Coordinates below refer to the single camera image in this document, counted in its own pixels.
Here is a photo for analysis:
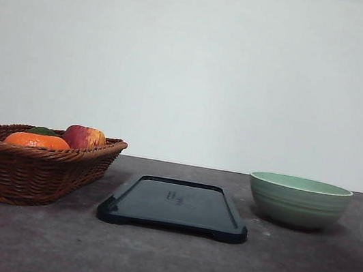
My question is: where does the red yellow apple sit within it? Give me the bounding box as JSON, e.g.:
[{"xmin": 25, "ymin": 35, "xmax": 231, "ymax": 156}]
[{"xmin": 63, "ymin": 124, "xmax": 106, "ymax": 149}]

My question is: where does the dark blue rectangular tray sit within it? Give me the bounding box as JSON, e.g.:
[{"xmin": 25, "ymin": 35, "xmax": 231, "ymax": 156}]
[{"xmin": 96, "ymin": 175, "xmax": 248, "ymax": 244}]

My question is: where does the orange tangerine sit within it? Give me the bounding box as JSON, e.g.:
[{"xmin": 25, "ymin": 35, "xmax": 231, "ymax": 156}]
[{"xmin": 4, "ymin": 131, "xmax": 70, "ymax": 151}]

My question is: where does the brown wicker basket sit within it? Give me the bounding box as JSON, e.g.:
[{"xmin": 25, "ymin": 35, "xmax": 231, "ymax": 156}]
[{"xmin": 0, "ymin": 124, "xmax": 128, "ymax": 208}]

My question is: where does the green avocado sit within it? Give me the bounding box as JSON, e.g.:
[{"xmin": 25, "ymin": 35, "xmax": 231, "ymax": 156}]
[{"xmin": 28, "ymin": 126, "xmax": 60, "ymax": 136}]

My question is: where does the green ceramic bowl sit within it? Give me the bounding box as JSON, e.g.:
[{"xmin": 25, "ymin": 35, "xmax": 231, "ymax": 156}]
[{"xmin": 250, "ymin": 171, "xmax": 354, "ymax": 229}]

